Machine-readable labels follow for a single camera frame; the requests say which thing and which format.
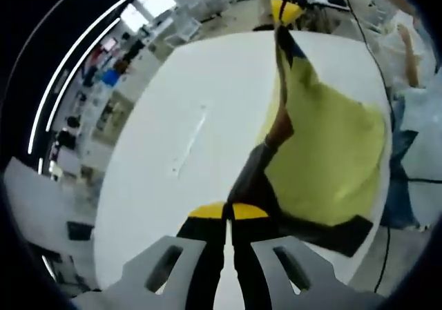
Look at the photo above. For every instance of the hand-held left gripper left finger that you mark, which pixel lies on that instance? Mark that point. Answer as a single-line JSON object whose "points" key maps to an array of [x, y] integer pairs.
{"points": [[203, 254]]}

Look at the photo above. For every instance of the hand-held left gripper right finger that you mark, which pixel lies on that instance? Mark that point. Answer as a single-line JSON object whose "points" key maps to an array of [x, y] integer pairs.
{"points": [[252, 254]]}

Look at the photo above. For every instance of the yellow raglan garment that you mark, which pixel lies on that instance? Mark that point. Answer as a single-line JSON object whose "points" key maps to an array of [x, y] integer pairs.
{"points": [[328, 144]]}

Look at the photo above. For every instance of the black waste bin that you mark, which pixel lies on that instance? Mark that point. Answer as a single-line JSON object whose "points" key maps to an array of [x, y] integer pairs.
{"points": [[79, 230]]}

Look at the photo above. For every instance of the white cabinet row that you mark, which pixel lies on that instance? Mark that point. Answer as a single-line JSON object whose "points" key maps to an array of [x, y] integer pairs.
{"points": [[110, 113]]}

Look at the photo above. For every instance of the blue storage box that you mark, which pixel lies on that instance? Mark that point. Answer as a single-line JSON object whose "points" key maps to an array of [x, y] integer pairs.
{"points": [[110, 78]]}

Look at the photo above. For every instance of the white square pillar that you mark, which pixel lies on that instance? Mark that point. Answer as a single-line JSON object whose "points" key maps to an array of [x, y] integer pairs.
{"points": [[31, 199]]}

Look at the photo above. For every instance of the long ceiling light strip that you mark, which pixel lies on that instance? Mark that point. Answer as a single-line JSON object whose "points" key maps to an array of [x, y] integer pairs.
{"points": [[48, 127], [30, 147]]}

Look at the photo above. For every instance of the pink wall screen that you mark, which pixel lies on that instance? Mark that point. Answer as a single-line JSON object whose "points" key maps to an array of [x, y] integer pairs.
{"points": [[111, 44]]}

